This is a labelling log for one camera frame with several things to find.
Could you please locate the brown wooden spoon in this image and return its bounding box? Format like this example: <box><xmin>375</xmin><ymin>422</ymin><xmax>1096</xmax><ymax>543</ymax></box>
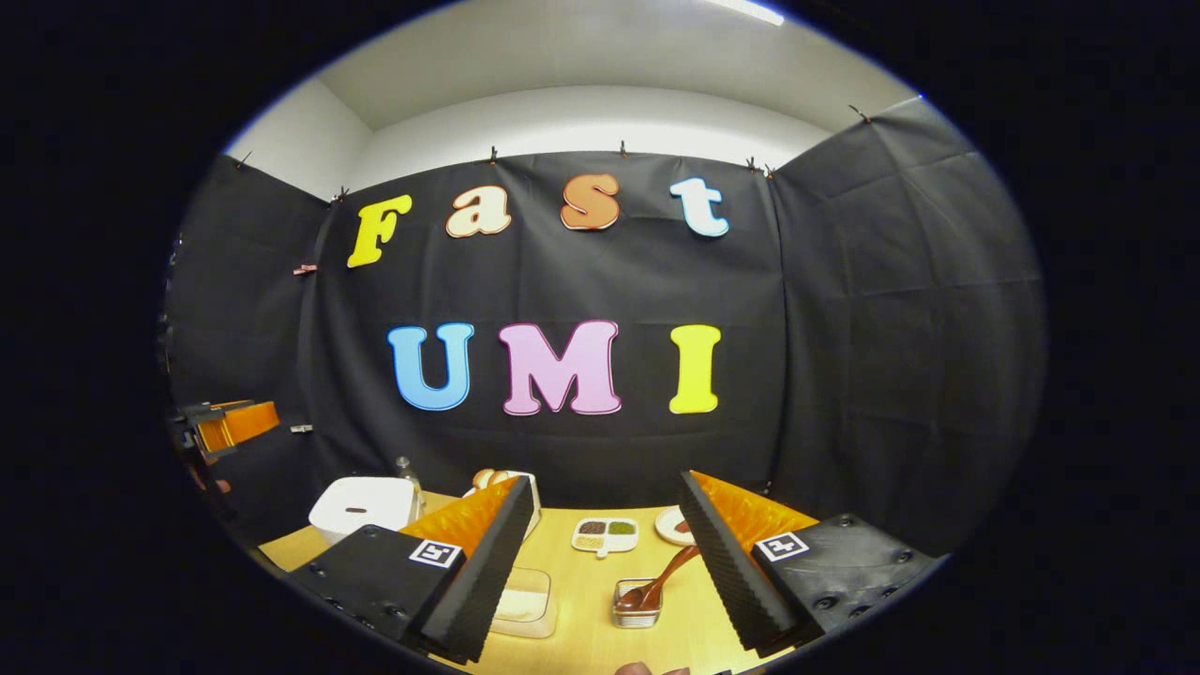
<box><xmin>616</xmin><ymin>544</ymin><xmax>702</xmax><ymax>613</ymax></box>

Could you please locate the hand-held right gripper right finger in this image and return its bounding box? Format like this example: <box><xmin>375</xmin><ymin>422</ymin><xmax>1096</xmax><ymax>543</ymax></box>
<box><xmin>678</xmin><ymin>471</ymin><xmax>943</xmax><ymax>654</ymax></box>

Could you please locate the row of black cloth clips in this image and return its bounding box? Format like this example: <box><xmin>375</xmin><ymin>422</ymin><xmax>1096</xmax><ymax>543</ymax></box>
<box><xmin>232</xmin><ymin>103</ymin><xmax>873</xmax><ymax>203</ymax></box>

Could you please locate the white rice cooker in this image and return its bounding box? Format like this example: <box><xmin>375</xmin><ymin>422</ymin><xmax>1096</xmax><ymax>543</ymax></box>
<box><xmin>307</xmin><ymin>476</ymin><xmax>418</xmax><ymax>547</ymax></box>

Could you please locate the small white plate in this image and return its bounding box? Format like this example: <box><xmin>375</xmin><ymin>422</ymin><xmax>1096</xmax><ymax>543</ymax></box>
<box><xmin>654</xmin><ymin>506</ymin><xmax>699</xmax><ymax>548</ymax></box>

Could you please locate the black backdrop cloth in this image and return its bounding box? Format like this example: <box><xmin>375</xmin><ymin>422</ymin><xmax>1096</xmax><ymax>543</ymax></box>
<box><xmin>164</xmin><ymin>94</ymin><xmax>1046</xmax><ymax>563</ymax></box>

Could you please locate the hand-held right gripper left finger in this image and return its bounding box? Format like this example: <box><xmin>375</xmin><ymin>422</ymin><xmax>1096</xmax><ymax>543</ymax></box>
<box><xmin>291</xmin><ymin>476</ymin><xmax>535</xmax><ymax>665</ymax></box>

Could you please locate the clear glass bottle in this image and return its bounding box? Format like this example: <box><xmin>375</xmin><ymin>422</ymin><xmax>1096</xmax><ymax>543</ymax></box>
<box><xmin>394</xmin><ymin>457</ymin><xmax>425</xmax><ymax>521</ymax></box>

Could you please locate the small glass cup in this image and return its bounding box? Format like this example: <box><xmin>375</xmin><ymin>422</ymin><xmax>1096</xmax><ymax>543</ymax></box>
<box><xmin>612</xmin><ymin>578</ymin><xmax>665</xmax><ymax>630</ymax></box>

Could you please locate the white compartment dish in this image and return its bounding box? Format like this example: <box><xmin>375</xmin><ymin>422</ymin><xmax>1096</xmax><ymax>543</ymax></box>
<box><xmin>570</xmin><ymin>517</ymin><xmax>640</xmax><ymax>559</ymax></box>

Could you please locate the white chopstick holder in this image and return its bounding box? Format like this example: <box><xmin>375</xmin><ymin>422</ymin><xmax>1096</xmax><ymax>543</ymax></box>
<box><xmin>462</xmin><ymin>469</ymin><xmax>543</xmax><ymax>540</ymax></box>

